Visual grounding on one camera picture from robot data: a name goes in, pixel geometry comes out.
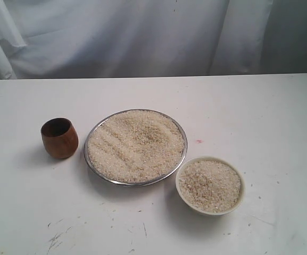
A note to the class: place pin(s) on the brown wooden cup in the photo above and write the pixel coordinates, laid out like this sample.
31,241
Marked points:
59,138

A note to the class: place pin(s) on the large metal rice plate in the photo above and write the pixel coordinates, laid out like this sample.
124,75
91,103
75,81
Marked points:
136,147

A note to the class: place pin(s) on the white ceramic rice bowl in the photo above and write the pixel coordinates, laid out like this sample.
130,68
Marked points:
210,186

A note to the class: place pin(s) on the white backdrop cloth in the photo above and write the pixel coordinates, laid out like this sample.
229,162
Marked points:
111,39

